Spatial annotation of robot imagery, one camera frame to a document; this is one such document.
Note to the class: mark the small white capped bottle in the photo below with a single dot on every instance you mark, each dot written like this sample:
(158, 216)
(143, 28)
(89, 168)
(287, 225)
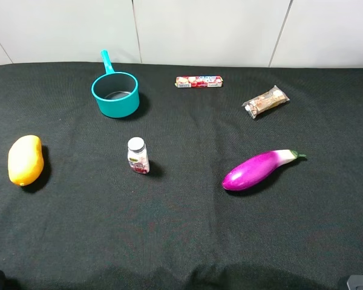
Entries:
(137, 155)

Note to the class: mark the purple eggplant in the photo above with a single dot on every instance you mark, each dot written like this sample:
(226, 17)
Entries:
(258, 168)

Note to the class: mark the teal saucepan with handle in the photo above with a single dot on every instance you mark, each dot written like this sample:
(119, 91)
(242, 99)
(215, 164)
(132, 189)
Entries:
(116, 92)

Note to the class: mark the red candy roll pack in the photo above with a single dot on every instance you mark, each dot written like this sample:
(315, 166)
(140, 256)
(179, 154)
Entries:
(199, 82)

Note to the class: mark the grey object bottom right corner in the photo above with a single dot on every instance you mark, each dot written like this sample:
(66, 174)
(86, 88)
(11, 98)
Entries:
(355, 282)

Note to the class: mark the black tablecloth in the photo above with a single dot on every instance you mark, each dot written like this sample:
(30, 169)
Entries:
(90, 222)

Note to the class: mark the yellow mango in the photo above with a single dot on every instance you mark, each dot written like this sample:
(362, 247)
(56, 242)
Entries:
(25, 160)

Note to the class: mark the clear wrapped snack bar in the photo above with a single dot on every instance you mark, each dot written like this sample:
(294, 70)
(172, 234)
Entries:
(270, 99)

